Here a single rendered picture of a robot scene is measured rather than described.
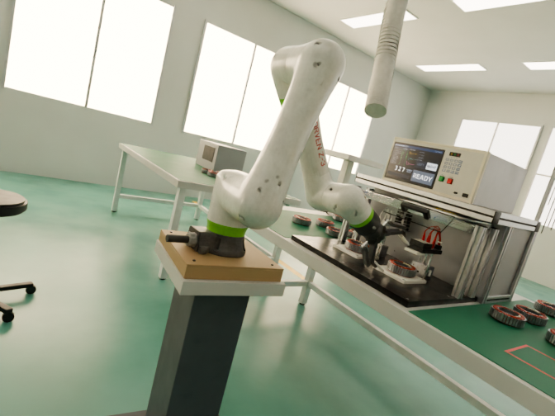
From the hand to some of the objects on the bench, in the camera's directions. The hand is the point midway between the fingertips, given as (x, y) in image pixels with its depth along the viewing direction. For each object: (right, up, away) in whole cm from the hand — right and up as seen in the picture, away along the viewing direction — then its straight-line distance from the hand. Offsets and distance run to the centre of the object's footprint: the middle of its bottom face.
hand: (392, 254), depth 138 cm
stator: (+52, -25, +2) cm, 58 cm away
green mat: (-19, +7, +83) cm, 86 cm away
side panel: (+48, -22, +17) cm, 55 cm away
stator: (+6, -8, +8) cm, 13 cm away
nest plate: (+5, -9, +9) cm, 14 cm away
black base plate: (-1, -8, +19) cm, 21 cm away
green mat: (+52, -29, -18) cm, 62 cm away
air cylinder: (+17, -11, +17) cm, 26 cm away
